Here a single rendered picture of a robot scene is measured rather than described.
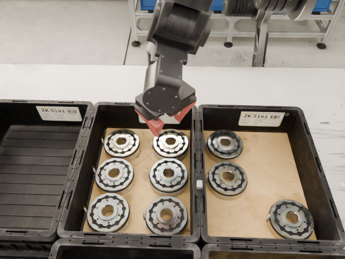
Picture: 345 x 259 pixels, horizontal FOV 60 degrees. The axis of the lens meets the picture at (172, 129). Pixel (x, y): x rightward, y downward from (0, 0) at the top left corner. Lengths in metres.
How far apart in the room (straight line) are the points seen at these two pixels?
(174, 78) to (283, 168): 0.55
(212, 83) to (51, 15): 2.42
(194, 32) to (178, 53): 0.04
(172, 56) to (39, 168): 0.59
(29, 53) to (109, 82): 1.70
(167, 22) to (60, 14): 3.01
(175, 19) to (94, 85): 0.91
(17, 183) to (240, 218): 0.60
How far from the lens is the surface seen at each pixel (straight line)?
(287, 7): 1.02
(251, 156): 0.89
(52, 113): 0.96
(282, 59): 2.76
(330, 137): 1.22
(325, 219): 0.78
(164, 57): 0.44
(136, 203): 0.79
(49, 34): 3.13
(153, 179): 0.79
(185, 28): 0.44
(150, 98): 0.44
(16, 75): 1.49
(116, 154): 0.84
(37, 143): 0.98
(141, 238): 0.65
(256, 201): 0.82
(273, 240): 0.68
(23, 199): 0.89
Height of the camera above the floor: 1.54
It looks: 50 degrees down
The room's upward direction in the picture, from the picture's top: straight up
